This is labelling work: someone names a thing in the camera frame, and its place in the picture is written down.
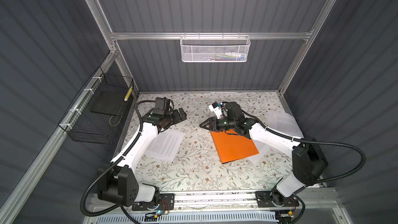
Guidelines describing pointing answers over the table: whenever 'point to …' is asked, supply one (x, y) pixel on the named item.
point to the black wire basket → (97, 115)
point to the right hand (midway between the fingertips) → (203, 127)
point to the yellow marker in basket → (128, 94)
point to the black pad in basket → (109, 102)
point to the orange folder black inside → (231, 146)
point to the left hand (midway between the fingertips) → (180, 117)
